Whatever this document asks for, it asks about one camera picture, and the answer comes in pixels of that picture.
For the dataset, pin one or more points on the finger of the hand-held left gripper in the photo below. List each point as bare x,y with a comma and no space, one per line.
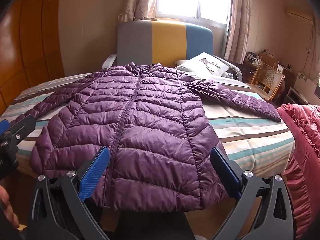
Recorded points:
21,128

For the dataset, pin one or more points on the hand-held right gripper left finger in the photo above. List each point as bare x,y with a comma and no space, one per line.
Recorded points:
94,173

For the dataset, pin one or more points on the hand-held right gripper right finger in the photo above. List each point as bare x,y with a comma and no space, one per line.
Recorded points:
225,173

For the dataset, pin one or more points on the purple down jacket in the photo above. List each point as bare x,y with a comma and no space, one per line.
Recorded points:
140,135

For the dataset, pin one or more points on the person's left hand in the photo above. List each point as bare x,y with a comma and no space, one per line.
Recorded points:
7,205

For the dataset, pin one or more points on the striped bed sheet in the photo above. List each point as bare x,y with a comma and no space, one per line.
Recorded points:
252,135

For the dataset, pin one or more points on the red ruffled quilt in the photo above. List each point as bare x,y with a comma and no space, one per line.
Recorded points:
305,155

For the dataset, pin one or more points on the wooden wardrobe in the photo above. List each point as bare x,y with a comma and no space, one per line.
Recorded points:
27,42

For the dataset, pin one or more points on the wicker chair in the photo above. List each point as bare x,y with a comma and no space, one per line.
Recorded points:
268,77

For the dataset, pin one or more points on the white storage box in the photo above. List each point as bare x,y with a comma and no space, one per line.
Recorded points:
297,96

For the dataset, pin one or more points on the white printed pillow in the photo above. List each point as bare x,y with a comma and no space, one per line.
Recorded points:
202,63

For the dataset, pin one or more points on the cluttered desk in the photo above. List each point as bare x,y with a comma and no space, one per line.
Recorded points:
265,56

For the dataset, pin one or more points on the white air conditioner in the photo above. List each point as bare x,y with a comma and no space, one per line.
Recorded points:
298,15

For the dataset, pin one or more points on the grey padded bed rail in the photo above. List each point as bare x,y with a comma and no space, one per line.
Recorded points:
231,67

